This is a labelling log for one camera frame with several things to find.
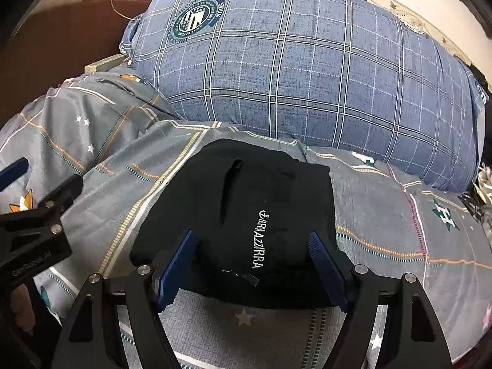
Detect black pants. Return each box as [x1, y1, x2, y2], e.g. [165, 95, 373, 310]
[130, 139, 336, 310]

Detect person's left hand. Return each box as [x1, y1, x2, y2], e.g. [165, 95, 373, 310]
[10, 285, 35, 332]

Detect grey star patterned bedsheet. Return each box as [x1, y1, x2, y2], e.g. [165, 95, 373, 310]
[1, 68, 491, 360]

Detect clutter pile beside bed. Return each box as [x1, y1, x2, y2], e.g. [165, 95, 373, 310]
[458, 61, 492, 224]

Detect blue plaid pillow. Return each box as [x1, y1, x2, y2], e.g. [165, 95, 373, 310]
[120, 0, 487, 192]

